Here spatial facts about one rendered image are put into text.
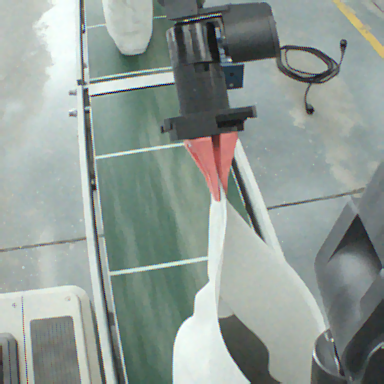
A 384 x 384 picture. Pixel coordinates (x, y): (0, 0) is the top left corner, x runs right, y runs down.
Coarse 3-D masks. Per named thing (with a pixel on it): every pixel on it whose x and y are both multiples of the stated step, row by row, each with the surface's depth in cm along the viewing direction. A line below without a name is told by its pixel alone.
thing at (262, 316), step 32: (224, 224) 53; (224, 256) 62; (256, 256) 54; (224, 288) 66; (256, 288) 58; (288, 288) 51; (192, 320) 70; (224, 320) 80; (256, 320) 62; (288, 320) 54; (320, 320) 46; (192, 352) 66; (224, 352) 44; (256, 352) 85; (288, 352) 57
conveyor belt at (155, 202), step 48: (144, 96) 172; (96, 144) 156; (144, 144) 156; (144, 192) 143; (192, 192) 143; (144, 240) 132; (192, 240) 133; (144, 288) 123; (192, 288) 123; (144, 336) 114
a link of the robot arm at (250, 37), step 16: (176, 0) 51; (192, 0) 51; (176, 16) 51; (192, 16) 53; (224, 16) 53; (240, 16) 53; (256, 16) 52; (272, 16) 52; (240, 32) 52; (256, 32) 52; (272, 32) 52; (240, 48) 53; (256, 48) 53; (272, 48) 53
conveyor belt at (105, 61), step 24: (96, 0) 224; (96, 24) 208; (168, 24) 206; (96, 48) 194; (168, 48) 192; (96, 72) 182; (120, 72) 182; (144, 72) 182; (168, 72) 183; (96, 96) 181
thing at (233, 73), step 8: (216, 32) 193; (224, 56) 186; (224, 64) 182; (232, 64) 182; (240, 64) 183; (224, 72) 184; (232, 72) 185; (240, 72) 186; (232, 80) 188; (240, 80) 189; (232, 88) 191; (240, 88) 191
